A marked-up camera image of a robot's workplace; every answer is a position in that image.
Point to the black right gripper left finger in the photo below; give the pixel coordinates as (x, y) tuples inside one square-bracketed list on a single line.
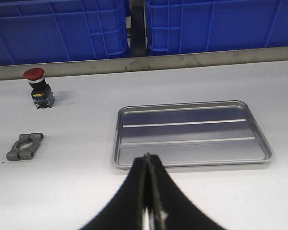
[(125, 210)]

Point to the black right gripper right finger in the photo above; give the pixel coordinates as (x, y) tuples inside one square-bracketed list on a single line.
[(168, 207)]

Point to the silver metal tray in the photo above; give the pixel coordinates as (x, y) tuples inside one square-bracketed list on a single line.
[(202, 134)]

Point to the grey metal pipe clamp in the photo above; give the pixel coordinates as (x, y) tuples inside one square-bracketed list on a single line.
[(25, 147)]

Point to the red emergency stop button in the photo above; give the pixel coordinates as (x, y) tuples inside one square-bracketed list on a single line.
[(42, 94)]

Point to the right blue plastic crate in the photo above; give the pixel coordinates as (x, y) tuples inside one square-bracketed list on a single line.
[(194, 26)]

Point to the blue plastic crate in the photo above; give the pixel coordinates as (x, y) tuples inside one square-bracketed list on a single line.
[(194, 26), (44, 31)]

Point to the centre blue plastic crate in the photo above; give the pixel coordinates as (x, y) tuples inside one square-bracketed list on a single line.
[(44, 31)]

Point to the metal table edge rail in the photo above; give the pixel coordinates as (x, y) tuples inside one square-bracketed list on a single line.
[(119, 65)]

